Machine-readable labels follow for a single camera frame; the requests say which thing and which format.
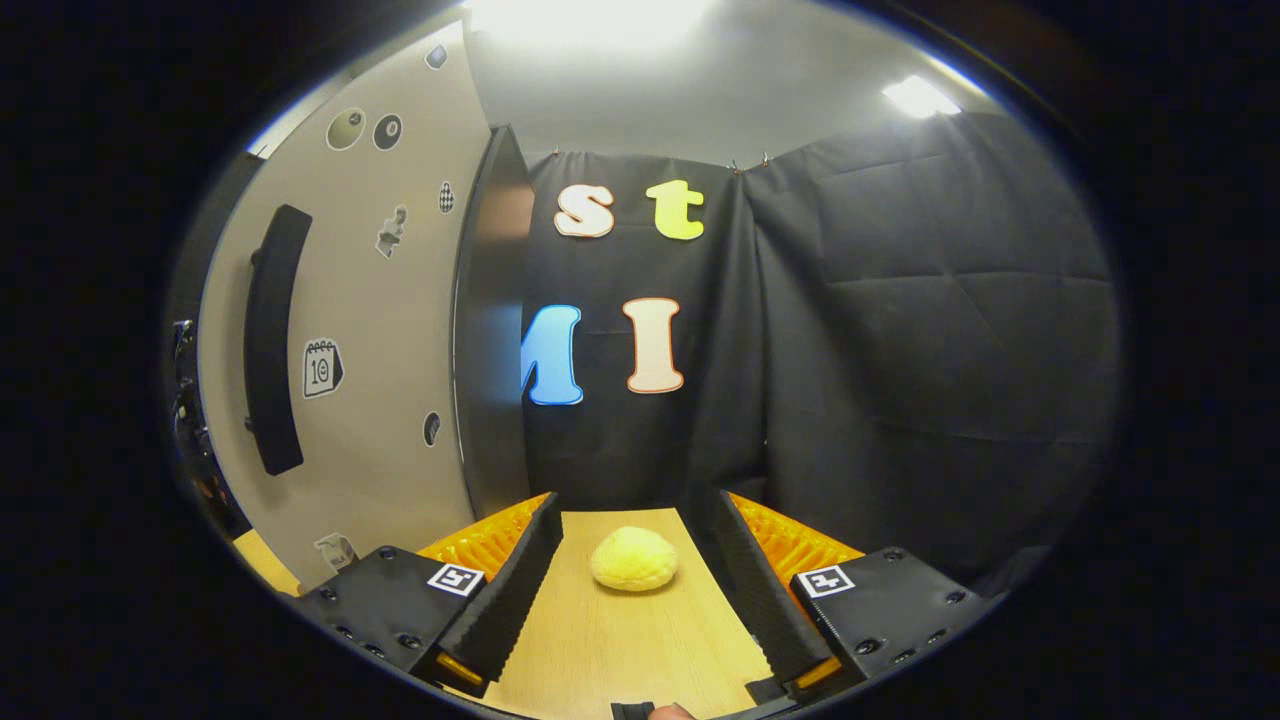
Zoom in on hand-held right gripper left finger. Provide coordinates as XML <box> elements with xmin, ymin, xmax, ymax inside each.
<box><xmin>295</xmin><ymin>490</ymin><xmax>565</xmax><ymax>699</ymax></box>

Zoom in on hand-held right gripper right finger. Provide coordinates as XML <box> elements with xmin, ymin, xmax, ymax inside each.
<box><xmin>710</xmin><ymin>488</ymin><xmax>1007</xmax><ymax>704</ymax></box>

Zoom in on black cabinet door handle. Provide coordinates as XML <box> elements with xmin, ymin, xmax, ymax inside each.
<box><xmin>244</xmin><ymin>204</ymin><xmax>314</xmax><ymax>477</ymax></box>

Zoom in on grey cabinet door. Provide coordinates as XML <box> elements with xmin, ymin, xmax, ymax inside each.
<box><xmin>197</xmin><ymin>20</ymin><xmax>493</xmax><ymax>593</ymax></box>

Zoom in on yellow bread roll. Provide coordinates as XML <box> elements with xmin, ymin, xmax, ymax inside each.
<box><xmin>590</xmin><ymin>527</ymin><xmax>679</xmax><ymax>592</ymax></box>

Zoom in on black backdrop cloth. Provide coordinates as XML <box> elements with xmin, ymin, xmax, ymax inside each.
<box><xmin>500</xmin><ymin>108</ymin><xmax>1123</xmax><ymax>601</ymax></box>

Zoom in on small ceiling light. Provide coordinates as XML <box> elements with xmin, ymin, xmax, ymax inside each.
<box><xmin>882</xmin><ymin>76</ymin><xmax>963</xmax><ymax>119</ymax></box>

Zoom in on large ceiling light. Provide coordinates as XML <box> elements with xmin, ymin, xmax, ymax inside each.
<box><xmin>468</xmin><ymin>0</ymin><xmax>716</xmax><ymax>49</ymax></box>

